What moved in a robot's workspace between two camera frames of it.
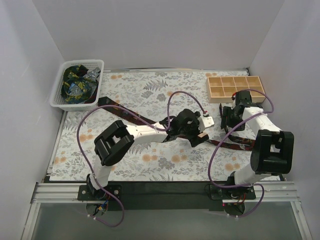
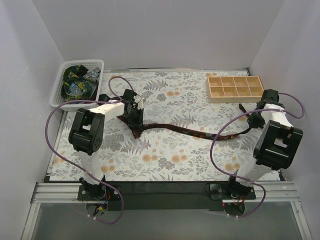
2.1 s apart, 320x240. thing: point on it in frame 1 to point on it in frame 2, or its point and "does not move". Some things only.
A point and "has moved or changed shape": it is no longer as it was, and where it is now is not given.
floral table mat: x=140 y=98 does not move
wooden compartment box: x=220 y=89 does not move
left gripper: x=191 y=136 to x=136 y=118
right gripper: x=227 y=119 to x=253 y=121
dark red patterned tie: x=109 y=103 has moved or changed shape
